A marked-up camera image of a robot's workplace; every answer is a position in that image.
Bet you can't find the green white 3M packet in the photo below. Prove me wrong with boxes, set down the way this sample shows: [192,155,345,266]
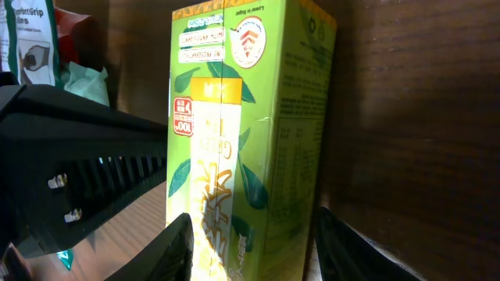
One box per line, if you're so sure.
[1,0,63,87]

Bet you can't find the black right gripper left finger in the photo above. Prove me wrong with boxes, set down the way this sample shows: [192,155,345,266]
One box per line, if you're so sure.
[105,213,194,281]

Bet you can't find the white teal wipes packet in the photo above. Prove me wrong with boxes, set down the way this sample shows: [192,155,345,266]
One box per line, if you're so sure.
[61,62,110,107]

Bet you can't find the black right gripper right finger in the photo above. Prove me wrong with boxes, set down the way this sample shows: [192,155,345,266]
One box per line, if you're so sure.
[315,207,418,281]

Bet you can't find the green snack box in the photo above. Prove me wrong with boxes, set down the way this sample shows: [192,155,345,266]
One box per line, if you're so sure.
[166,0,337,280]

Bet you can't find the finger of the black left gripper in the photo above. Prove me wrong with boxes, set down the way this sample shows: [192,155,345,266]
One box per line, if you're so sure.
[1,72,167,258]

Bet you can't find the red snack packet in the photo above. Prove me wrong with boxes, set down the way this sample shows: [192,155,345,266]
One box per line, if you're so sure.
[55,7,94,63]

